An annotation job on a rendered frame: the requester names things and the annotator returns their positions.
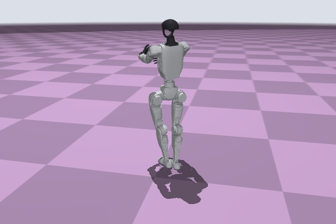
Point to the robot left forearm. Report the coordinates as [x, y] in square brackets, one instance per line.
[142, 57]

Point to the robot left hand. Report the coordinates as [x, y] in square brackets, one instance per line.
[145, 50]

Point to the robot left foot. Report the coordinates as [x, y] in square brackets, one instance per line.
[166, 163]

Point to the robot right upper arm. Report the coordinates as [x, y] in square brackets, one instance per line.
[186, 47]

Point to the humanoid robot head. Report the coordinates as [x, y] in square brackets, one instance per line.
[170, 25]

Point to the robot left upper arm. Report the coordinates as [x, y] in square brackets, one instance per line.
[154, 51]

